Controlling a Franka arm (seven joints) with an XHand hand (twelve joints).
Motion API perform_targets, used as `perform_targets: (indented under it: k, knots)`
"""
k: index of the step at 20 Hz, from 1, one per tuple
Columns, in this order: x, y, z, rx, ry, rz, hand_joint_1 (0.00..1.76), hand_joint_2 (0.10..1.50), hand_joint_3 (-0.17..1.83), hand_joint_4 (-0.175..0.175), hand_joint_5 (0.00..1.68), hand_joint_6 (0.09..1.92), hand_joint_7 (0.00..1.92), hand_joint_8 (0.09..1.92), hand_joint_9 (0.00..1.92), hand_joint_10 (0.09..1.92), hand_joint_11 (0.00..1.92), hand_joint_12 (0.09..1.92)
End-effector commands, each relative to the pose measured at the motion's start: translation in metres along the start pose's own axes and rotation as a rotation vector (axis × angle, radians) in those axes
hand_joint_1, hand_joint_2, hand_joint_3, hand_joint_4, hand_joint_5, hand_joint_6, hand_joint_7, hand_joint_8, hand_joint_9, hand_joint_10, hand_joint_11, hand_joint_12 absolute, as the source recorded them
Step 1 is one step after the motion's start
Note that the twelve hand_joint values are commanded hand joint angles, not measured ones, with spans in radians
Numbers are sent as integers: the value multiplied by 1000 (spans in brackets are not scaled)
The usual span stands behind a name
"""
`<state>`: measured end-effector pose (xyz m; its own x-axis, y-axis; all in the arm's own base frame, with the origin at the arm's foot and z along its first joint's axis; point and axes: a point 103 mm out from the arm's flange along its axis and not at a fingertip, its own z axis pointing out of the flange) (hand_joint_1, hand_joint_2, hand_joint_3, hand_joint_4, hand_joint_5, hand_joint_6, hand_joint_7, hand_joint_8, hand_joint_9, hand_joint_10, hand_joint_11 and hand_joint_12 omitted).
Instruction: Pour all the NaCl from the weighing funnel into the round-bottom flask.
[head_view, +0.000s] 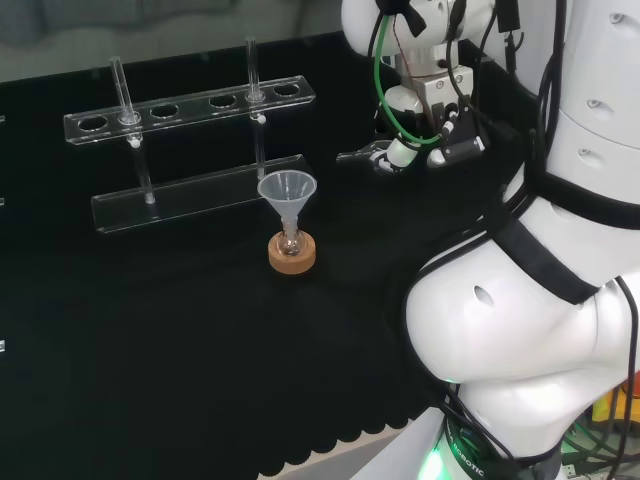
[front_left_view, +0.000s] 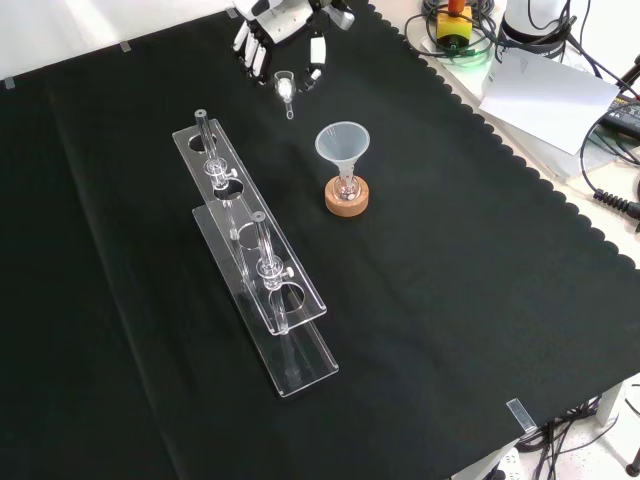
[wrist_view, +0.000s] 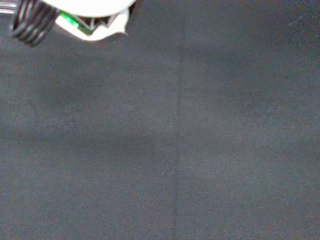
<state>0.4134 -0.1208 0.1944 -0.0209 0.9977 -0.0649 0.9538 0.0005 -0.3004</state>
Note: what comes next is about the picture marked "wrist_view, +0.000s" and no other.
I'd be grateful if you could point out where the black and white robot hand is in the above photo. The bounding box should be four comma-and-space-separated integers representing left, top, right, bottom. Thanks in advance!
11, 0, 137, 48

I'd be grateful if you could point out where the black bench cloth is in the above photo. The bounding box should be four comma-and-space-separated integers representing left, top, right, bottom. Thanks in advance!
0, 0, 320, 240

